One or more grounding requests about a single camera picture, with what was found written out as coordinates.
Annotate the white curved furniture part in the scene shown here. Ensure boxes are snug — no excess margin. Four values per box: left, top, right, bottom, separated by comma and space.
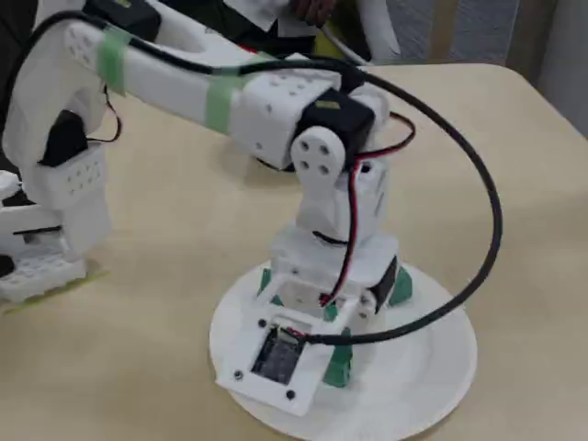
357, 0, 401, 62

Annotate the bare person hand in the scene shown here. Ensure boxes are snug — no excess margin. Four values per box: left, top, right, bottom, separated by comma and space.
288, 0, 342, 27

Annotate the green cube block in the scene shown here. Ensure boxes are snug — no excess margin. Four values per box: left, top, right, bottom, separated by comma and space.
322, 342, 354, 388
255, 268, 278, 299
389, 265, 413, 309

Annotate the white paper plate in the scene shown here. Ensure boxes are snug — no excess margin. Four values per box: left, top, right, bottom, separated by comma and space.
209, 264, 479, 441

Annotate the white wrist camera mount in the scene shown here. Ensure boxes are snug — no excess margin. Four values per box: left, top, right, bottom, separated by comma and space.
213, 275, 367, 405

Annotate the yellow green base mat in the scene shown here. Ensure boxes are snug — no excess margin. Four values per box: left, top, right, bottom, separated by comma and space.
0, 269, 112, 317

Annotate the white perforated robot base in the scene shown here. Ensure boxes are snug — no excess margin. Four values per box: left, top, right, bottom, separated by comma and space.
0, 169, 88, 305

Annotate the thick black camera cable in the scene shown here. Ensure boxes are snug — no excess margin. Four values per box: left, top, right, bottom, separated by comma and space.
22, 9, 505, 346

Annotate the green masking tape strip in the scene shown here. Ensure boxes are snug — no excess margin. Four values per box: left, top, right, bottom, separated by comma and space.
95, 29, 135, 98
203, 75, 252, 135

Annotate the black round pot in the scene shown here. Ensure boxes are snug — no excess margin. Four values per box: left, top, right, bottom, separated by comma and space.
250, 154, 299, 174

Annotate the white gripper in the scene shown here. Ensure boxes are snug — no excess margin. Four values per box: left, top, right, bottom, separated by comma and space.
268, 224, 401, 319

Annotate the red black servo wire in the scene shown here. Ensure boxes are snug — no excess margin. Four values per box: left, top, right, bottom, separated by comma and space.
319, 112, 417, 309
86, 84, 124, 144

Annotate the yellow green object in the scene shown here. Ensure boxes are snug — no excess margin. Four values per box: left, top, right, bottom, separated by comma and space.
313, 27, 371, 66

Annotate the wooden post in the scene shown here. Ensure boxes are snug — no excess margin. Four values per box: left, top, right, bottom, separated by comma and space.
431, 0, 456, 61

